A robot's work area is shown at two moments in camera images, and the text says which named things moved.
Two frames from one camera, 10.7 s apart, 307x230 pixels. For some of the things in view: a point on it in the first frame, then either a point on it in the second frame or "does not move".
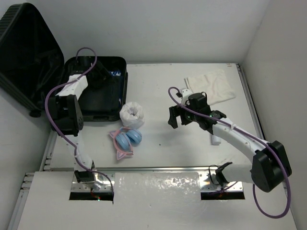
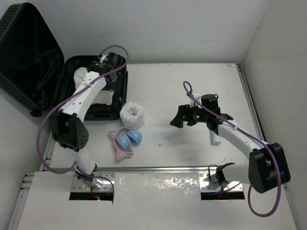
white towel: (216, 85) → (105, 97)
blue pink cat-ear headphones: (124, 138) does not move
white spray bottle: (215, 140) does not move
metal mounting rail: (103, 177) does not move
